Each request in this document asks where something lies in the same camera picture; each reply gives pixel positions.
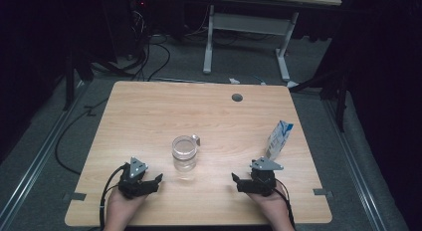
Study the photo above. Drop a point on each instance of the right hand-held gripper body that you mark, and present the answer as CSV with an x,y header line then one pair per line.
x,y
263,181

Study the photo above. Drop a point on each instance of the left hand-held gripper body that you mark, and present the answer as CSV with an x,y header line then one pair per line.
x,y
132,183

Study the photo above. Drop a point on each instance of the clear glass jar with lid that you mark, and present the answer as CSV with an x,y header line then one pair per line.
x,y
184,151

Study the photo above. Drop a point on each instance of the white and blue bag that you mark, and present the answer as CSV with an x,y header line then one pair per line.
x,y
278,139

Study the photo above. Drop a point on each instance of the person's left hand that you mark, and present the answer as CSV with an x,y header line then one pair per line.
x,y
122,207

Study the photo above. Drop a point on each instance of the person's right hand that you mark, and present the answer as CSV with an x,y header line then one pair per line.
x,y
273,207

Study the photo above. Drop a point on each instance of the grey tape strip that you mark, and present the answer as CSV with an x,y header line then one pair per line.
x,y
322,192
75,196

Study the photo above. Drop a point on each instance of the dark round table grommet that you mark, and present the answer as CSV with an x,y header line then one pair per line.
x,y
237,98

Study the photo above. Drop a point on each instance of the small white floor object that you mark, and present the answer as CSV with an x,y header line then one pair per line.
x,y
234,81

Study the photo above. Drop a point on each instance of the black metal stand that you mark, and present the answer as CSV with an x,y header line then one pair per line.
x,y
340,101
69,81

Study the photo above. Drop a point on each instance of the light desk with white legs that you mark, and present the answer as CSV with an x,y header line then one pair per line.
x,y
249,23

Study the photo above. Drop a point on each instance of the dark device with red light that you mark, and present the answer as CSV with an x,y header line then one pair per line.
x,y
142,4

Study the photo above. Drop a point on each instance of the metal floor rail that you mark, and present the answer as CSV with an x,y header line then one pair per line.
x,y
358,171
36,159

